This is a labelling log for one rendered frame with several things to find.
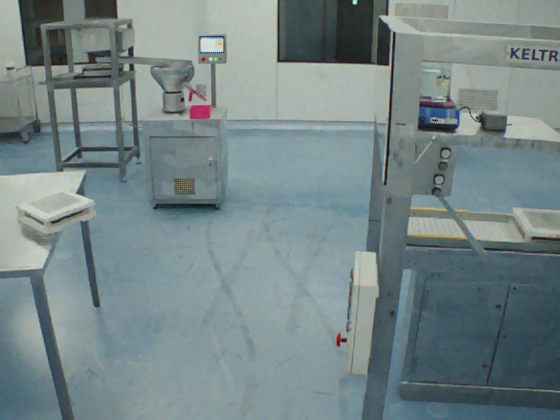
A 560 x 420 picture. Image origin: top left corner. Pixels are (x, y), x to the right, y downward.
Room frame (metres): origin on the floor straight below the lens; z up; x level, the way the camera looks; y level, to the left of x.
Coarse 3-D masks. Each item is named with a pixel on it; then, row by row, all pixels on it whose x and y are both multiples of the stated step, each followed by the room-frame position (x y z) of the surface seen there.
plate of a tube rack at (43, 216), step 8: (64, 192) 2.14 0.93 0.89; (32, 200) 2.04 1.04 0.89; (88, 200) 2.04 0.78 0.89; (16, 208) 1.98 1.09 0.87; (24, 208) 1.95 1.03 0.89; (32, 208) 1.95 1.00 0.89; (72, 208) 1.96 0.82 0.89; (80, 208) 1.98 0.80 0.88; (32, 216) 1.90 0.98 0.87; (40, 216) 1.87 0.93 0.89; (48, 216) 1.87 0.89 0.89; (56, 216) 1.89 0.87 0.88
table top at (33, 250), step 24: (0, 192) 2.33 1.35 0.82; (24, 192) 2.33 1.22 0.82; (48, 192) 2.33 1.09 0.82; (72, 192) 2.33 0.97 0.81; (0, 216) 2.03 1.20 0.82; (0, 240) 1.79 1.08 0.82; (24, 240) 1.80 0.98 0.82; (48, 240) 1.80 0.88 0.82; (0, 264) 1.60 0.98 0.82; (24, 264) 1.60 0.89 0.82
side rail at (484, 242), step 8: (408, 240) 1.80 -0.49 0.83; (416, 240) 1.80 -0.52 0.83; (424, 240) 1.79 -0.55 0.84; (432, 240) 1.79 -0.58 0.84; (440, 240) 1.78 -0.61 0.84; (448, 240) 1.78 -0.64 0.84; (456, 240) 1.77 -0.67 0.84; (464, 240) 1.77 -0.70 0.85; (480, 240) 1.76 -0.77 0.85; (488, 240) 1.76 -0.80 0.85; (496, 240) 1.75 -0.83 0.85; (504, 240) 1.75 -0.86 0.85; (512, 240) 1.75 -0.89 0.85; (496, 248) 1.75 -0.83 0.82; (504, 248) 1.74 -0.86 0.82; (512, 248) 1.74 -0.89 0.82; (520, 248) 1.74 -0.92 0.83; (528, 248) 1.73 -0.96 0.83; (536, 248) 1.73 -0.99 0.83; (544, 248) 1.72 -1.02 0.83; (552, 248) 1.72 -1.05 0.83
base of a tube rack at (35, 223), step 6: (84, 210) 2.05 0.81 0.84; (18, 216) 1.98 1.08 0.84; (24, 216) 1.98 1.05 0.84; (30, 216) 1.97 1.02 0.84; (72, 216) 1.98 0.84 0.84; (78, 216) 1.98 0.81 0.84; (84, 216) 1.99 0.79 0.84; (90, 216) 2.02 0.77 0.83; (24, 222) 1.95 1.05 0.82; (30, 222) 1.92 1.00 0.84; (36, 222) 1.91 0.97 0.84; (42, 222) 1.91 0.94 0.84; (60, 222) 1.92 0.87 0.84; (66, 222) 1.92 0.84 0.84; (72, 222) 1.94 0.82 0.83; (36, 228) 1.90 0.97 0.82; (42, 228) 1.87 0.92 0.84; (54, 228) 1.87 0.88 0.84; (60, 228) 1.90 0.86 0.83; (48, 234) 1.85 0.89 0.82
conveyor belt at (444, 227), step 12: (408, 228) 1.94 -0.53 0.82; (420, 228) 1.94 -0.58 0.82; (432, 228) 1.94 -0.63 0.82; (444, 228) 1.94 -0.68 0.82; (456, 228) 1.94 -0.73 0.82; (468, 228) 1.95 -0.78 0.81; (480, 228) 1.94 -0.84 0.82; (492, 228) 1.94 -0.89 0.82; (504, 228) 1.94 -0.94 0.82; (516, 240) 1.83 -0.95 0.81; (552, 252) 1.73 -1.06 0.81
